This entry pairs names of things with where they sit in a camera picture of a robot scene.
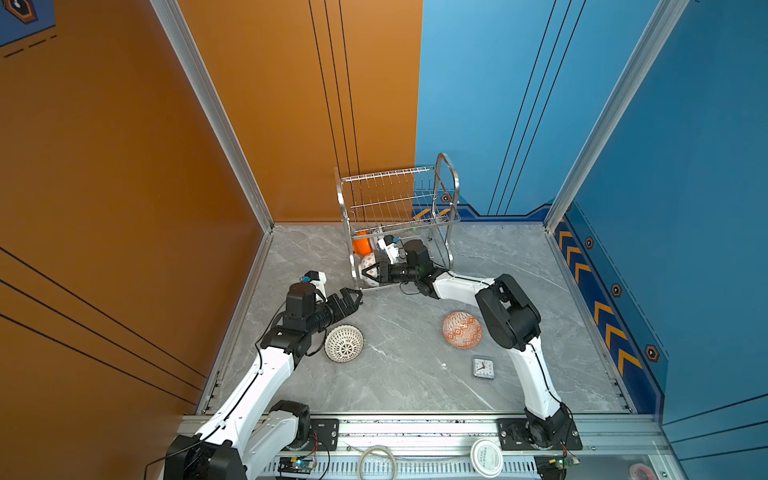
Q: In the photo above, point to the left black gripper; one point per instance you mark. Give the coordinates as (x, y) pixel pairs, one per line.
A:
(349, 307)

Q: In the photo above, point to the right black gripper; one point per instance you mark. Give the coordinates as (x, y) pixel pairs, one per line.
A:
(385, 273)

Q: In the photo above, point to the orange bowl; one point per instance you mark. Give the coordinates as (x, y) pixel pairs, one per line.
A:
(362, 245)

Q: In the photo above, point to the white black lattice bowl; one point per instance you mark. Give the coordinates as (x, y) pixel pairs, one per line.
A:
(344, 344)

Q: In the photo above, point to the silver wire dish rack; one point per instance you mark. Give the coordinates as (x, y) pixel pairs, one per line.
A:
(402, 203)

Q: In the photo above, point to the red patterned bowl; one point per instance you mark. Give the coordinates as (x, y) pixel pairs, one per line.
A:
(462, 330)

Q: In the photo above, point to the green patterned bowl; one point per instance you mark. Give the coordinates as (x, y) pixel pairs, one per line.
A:
(368, 269)

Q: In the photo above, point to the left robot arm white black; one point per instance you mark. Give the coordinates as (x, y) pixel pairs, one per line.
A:
(248, 431)

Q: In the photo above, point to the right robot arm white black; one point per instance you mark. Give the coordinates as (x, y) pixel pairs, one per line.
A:
(513, 322)

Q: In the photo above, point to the small square clock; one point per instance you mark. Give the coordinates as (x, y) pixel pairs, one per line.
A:
(483, 368)

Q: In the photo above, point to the green circuit board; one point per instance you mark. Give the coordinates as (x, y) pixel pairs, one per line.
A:
(295, 467)

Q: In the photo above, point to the right circuit board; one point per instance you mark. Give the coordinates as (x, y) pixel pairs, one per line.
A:
(565, 461)

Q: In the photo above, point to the pink round object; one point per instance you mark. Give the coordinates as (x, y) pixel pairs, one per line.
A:
(640, 471)

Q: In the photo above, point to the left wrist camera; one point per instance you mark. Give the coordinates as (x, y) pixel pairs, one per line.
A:
(315, 278)

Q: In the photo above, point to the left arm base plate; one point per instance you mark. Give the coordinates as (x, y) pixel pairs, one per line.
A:
(316, 432)

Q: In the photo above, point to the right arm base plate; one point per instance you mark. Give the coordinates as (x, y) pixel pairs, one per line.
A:
(522, 434)

